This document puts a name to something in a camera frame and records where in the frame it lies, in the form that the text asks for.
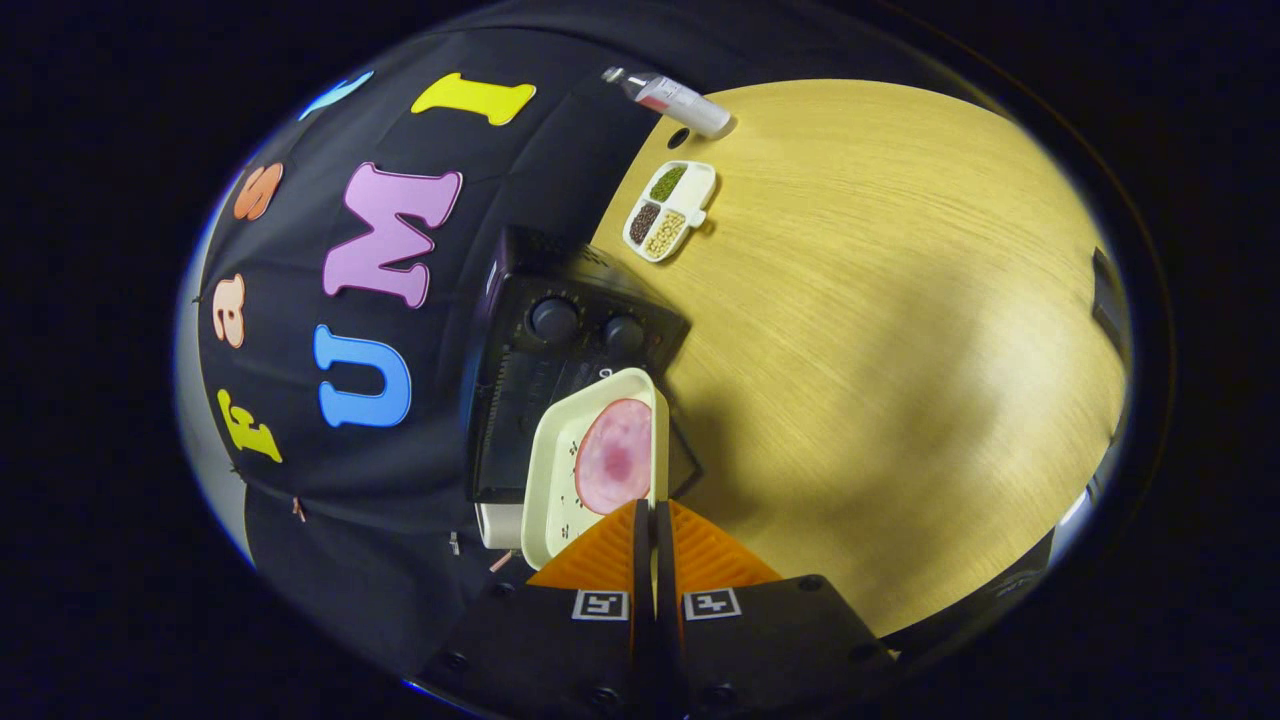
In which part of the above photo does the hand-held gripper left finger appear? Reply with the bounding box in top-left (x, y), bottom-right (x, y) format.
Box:
top-left (420, 500), bottom-right (656, 716)

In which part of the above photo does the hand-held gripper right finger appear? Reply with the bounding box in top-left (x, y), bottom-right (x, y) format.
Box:
top-left (655, 500), bottom-right (901, 716)

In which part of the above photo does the cream square plate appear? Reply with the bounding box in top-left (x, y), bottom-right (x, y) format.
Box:
top-left (520, 367), bottom-right (671, 571)

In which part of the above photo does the pink ham slice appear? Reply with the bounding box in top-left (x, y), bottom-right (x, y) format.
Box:
top-left (574, 398), bottom-right (654, 516)

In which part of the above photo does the black toaster oven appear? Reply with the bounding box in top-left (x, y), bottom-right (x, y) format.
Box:
top-left (465, 225), bottom-right (706, 504)

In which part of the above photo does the white pop-up toaster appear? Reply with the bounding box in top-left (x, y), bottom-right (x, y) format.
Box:
top-left (475, 500), bottom-right (526, 551)

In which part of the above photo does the white divided bean tray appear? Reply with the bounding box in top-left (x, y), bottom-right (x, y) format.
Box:
top-left (622, 160), bottom-right (718, 264)

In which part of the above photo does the dark furniture piece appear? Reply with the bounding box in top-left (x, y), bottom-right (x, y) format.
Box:
top-left (1090, 245), bottom-right (1133, 371)

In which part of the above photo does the clear plastic bottle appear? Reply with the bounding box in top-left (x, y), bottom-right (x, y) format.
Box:
top-left (602, 66), bottom-right (734, 139)

